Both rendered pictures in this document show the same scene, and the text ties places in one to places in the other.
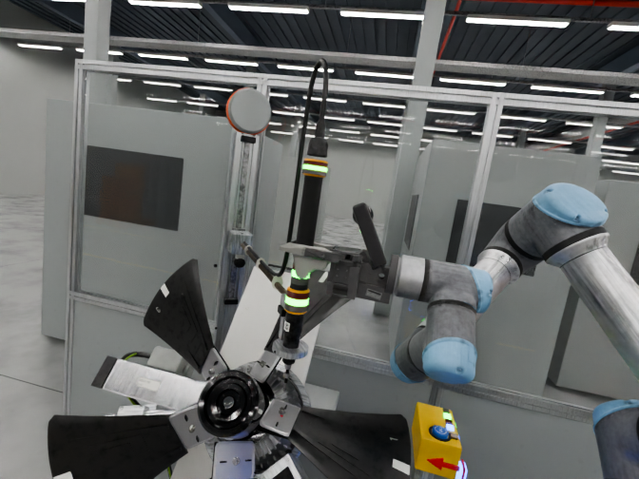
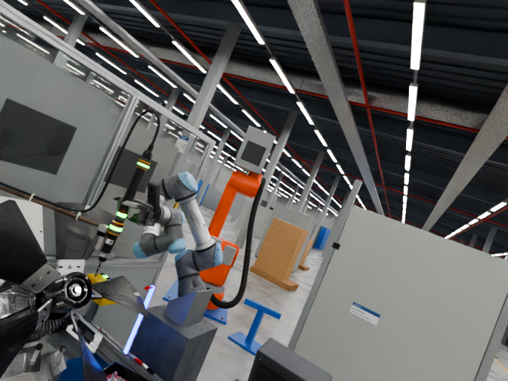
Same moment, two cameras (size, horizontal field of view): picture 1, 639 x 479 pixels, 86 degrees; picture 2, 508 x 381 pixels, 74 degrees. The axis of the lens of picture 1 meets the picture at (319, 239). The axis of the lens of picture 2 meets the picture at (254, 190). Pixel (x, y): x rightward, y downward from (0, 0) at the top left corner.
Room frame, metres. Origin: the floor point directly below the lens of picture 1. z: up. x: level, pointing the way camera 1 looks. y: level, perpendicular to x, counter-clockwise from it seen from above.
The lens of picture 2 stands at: (-0.10, 1.09, 1.70)
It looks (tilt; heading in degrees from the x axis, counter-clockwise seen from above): 2 degrees up; 286
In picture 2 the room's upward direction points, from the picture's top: 23 degrees clockwise
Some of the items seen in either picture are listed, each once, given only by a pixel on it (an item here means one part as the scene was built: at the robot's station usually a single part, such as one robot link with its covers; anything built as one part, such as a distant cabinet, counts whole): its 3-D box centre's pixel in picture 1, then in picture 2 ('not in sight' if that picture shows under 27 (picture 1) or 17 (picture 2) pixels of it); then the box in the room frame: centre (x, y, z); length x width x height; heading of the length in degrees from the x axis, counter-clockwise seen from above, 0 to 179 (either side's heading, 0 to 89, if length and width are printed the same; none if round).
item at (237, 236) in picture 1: (240, 241); not in sight; (1.20, 0.28, 1.42); 0.10 x 0.07 x 0.08; 24
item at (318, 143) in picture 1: (303, 248); (127, 202); (0.63, 0.03, 1.53); 0.04 x 0.04 x 0.46
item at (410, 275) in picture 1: (407, 276); (159, 214); (0.60, -0.16, 1.51); 0.08 x 0.05 x 0.08; 169
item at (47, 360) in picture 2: not in sight; (48, 365); (0.64, 0.06, 0.91); 0.12 x 0.08 x 0.12; 169
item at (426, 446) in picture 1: (434, 439); (100, 289); (0.85, -0.38, 1.02); 0.16 x 0.10 x 0.11; 169
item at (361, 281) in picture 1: (361, 272); (145, 212); (0.61, -0.08, 1.51); 0.12 x 0.08 x 0.09; 79
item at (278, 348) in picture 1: (291, 324); (106, 240); (0.64, 0.03, 1.38); 0.09 x 0.07 x 0.10; 24
